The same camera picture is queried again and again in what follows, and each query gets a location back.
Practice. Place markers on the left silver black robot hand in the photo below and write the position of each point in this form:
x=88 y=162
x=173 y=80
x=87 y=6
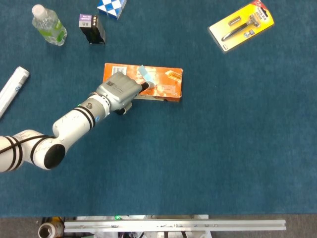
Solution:
x=119 y=89

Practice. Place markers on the small light blue strip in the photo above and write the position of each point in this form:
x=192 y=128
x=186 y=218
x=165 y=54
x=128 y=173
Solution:
x=144 y=73

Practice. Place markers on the orange cardboard box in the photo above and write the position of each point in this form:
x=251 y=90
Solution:
x=168 y=84

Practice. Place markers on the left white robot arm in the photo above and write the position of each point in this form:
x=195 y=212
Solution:
x=71 y=124

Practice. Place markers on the black purple small carton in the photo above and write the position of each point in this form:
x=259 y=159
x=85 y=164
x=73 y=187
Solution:
x=92 y=29

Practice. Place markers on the clear plastic water bottle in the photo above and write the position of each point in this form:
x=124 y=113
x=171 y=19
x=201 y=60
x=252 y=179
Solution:
x=49 y=26

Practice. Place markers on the blue white snake cube puzzle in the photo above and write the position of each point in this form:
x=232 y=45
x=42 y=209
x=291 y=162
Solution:
x=111 y=7

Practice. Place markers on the teal felt table cloth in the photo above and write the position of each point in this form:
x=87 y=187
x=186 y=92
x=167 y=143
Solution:
x=198 y=148

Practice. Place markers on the white printed tube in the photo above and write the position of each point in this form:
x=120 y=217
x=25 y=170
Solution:
x=11 y=90

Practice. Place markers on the razor in yellow blister pack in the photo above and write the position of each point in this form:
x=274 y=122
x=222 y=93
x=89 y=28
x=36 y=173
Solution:
x=241 y=24

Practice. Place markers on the aluminium profile rail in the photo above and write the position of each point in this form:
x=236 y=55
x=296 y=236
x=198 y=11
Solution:
x=173 y=225

